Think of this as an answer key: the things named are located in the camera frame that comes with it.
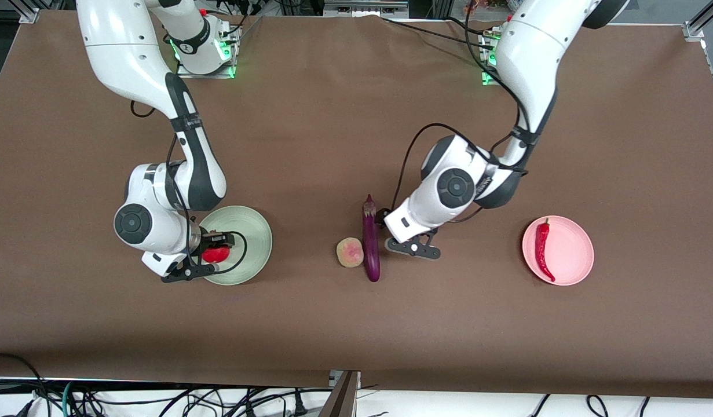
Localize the purple eggplant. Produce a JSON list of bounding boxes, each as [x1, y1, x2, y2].
[[361, 194, 382, 283]]

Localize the green pink peach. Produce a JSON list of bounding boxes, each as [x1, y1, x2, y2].
[[336, 237, 364, 270]]

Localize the red chili pepper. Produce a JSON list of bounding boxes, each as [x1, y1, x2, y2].
[[535, 218, 557, 283]]

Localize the light green round plate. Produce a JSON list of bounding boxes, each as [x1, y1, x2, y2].
[[191, 206, 273, 286]]

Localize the brown table covering sheet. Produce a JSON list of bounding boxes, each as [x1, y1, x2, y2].
[[0, 10, 713, 400]]

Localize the pink round plate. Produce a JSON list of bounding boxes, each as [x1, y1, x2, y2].
[[522, 215, 595, 287]]

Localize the grey metal box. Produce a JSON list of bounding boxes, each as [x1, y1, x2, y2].
[[323, 0, 410, 18]]

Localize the orange red background object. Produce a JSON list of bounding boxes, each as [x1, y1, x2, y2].
[[463, 0, 507, 15]]

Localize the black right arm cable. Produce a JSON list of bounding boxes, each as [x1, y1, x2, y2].
[[129, 98, 248, 274]]

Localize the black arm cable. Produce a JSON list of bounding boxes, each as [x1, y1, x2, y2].
[[129, 98, 248, 274], [390, 0, 533, 216]]

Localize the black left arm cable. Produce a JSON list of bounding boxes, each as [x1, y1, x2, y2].
[[390, 0, 533, 216]]

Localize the thick black floor cable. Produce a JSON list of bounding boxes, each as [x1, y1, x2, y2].
[[0, 352, 50, 417]]

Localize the dark brown post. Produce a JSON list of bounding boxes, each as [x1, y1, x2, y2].
[[319, 371, 361, 417]]

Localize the aluminium right arm base plate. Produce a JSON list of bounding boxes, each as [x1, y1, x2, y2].
[[175, 26, 239, 79]]

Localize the black cable on table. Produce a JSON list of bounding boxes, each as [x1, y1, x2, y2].
[[379, 16, 493, 52]]

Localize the aluminium left arm base plate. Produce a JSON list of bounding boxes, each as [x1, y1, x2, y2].
[[478, 29, 502, 86]]

